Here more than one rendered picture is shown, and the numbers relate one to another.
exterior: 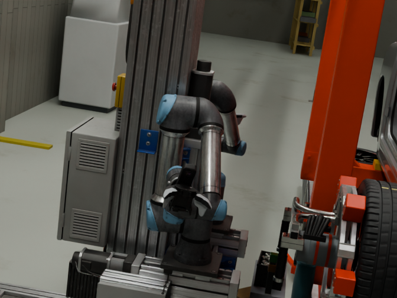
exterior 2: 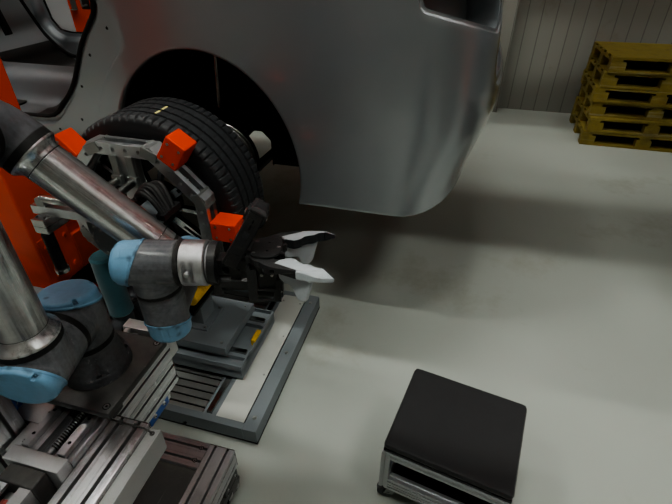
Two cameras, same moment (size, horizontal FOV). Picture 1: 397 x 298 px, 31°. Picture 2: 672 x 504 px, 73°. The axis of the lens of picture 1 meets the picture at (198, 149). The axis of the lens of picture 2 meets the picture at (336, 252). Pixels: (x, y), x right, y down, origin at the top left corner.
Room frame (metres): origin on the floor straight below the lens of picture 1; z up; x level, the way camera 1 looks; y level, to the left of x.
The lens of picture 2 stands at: (2.04, 0.59, 1.65)
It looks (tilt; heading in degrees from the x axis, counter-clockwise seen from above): 35 degrees down; 279
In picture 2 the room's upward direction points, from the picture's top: straight up
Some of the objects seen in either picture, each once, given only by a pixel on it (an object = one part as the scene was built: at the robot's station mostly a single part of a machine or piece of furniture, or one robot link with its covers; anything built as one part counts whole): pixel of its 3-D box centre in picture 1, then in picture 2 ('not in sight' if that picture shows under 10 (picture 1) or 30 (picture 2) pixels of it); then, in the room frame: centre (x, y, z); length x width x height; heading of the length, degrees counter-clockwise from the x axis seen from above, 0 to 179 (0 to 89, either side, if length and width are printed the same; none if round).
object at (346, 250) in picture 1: (338, 252); (144, 215); (2.91, -0.65, 0.85); 0.54 x 0.07 x 0.54; 174
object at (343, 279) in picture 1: (343, 282); (228, 227); (2.59, -0.62, 0.85); 0.09 x 0.08 x 0.07; 174
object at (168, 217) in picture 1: (179, 207); (168, 302); (2.43, 0.04, 1.12); 0.11 x 0.08 x 0.11; 99
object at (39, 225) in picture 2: (293, 214); (50, 219); (3.10, -0.46, 0.93); 0.09 x 0.05 x 0.05; 84
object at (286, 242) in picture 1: (292, 240); not in sight; (2.76, -0.42, 0.93); 0.09 x 0.05 x 0.05; 84
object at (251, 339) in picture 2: not in sight; (209, 332); (2.86, -0.81, 0.13); 0.50 x 0.36 x 0.10; 174
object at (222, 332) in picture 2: not in sight; (196, 300); (2.89, -0.82, 0.32); 0.40 x 0.30 x 0.28; 174
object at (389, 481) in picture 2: not in sight; (451, 451); (1.78, -0.36, 0.17); 0.43 x 0.36 x 0.34; 164
